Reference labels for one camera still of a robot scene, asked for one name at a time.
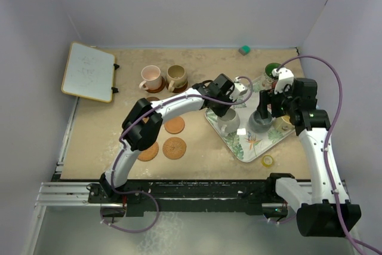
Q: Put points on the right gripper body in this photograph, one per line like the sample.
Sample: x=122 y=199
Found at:
x=287 y=102

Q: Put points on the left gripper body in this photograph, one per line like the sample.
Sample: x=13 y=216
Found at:
x=220 y=108

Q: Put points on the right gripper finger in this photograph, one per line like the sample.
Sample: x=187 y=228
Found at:
x=264 y=100
x=276 y=108

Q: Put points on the cream mug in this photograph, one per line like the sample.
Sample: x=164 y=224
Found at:
x=283 y=124

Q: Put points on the grey blue mug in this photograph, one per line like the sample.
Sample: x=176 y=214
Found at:
x=259 y=125

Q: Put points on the white mug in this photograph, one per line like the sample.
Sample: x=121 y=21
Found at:
x=229 y=123

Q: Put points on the brown ringed wood coaster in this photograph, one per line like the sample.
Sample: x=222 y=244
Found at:
x=182 y=88

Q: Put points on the tan ceramic mug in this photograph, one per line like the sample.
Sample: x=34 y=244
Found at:
x=176 y=77

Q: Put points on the light wood coaster smooth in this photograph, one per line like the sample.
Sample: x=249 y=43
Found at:
x=175 y=125

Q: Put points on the dark walnut coaster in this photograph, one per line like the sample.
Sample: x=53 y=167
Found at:
x=152 y=99

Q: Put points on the pink mug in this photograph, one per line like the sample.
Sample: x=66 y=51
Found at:
x=149 y=73

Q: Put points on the woven rattan coaster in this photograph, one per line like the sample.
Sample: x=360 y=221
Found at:
x=150 y=153
x=174 y=148

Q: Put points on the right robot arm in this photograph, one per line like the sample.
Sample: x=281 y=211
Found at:
x=327 y=210

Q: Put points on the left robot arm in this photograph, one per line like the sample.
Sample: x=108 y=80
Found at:
x=141 y=127

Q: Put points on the green cup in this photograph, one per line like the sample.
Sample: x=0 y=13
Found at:
x=268 y=76

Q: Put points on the leaf pattern tray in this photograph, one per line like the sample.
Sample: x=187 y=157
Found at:
x=245 y=144

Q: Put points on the green eraser block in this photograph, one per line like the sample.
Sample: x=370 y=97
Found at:
x=244 y=50

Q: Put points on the yellow tape roll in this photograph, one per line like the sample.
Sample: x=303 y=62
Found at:
x=267 y=161

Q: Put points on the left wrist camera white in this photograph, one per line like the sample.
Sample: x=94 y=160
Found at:
x=239 y=90

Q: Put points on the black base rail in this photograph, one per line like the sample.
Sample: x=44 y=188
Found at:
x=251 y=197

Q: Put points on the small whiteboard wooden frame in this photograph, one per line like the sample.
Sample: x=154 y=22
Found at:
x=89 y=73

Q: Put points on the aluminium frame rail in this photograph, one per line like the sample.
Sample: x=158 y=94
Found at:
x=63 y=194

